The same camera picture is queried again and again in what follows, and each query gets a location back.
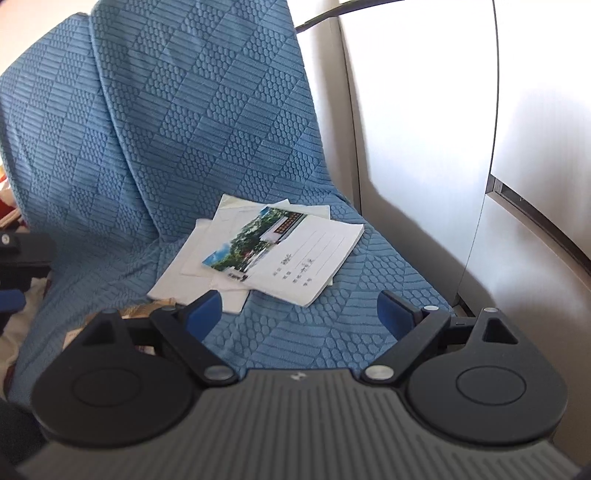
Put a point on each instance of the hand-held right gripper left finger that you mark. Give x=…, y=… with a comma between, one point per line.
x=205, y=310

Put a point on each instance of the photo cover notebook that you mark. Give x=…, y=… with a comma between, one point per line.
x=300, y=258

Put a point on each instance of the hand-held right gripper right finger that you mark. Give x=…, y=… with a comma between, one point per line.
x=392, y=310

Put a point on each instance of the white paper sheet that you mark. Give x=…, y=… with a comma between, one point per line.
x=240, y=203

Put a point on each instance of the brown gold book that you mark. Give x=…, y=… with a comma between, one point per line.
x=138, y=311

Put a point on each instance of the blue textured sofa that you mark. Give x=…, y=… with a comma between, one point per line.
x=184, y=115

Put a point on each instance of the white paper booklet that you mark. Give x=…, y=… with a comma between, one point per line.
x=184, y=281

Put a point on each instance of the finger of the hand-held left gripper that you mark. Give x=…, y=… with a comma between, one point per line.
x=27, y=254

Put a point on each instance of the white cabinet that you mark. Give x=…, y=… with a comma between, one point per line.
x=415, y=138

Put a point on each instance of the red black white striped blanket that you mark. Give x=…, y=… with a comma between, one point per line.
x=27, y=323

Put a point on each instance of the grey curved metal rail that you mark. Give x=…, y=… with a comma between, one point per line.
x=323, y=16

